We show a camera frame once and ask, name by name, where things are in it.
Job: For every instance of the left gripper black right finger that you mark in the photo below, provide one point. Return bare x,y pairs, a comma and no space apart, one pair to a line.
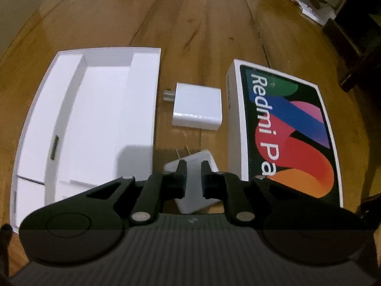
237,196

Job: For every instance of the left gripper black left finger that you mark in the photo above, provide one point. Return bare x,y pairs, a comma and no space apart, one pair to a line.
158,189

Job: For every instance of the white rounded power adapter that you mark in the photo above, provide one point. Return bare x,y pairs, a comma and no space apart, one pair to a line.
193,201

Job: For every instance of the white charger with prongs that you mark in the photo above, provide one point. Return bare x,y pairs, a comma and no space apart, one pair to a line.
195,106

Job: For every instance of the Redmi Pad SE box lid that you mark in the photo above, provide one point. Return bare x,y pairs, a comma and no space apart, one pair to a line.
278,128

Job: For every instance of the white open box tray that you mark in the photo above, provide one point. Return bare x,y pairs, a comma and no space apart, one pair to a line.
91,121

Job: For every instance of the white papers on floor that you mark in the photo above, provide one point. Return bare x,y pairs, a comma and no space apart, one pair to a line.
319,15

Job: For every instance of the dark wooden furniture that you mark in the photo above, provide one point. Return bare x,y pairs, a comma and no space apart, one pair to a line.
355,34

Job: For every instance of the white drawer cabinet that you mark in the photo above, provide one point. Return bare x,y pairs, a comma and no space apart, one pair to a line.
14,14

